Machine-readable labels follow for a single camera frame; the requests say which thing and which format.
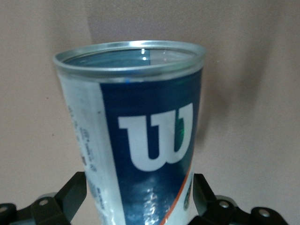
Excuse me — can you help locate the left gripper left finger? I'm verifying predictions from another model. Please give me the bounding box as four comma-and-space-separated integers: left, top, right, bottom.
30, 172, 89, 225

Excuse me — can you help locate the blue white tennis ball can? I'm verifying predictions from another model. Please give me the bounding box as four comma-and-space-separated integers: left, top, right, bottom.
52, 41, 207, 225

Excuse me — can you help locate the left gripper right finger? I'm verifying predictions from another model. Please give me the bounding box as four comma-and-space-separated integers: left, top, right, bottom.
192, 173, 240, 225

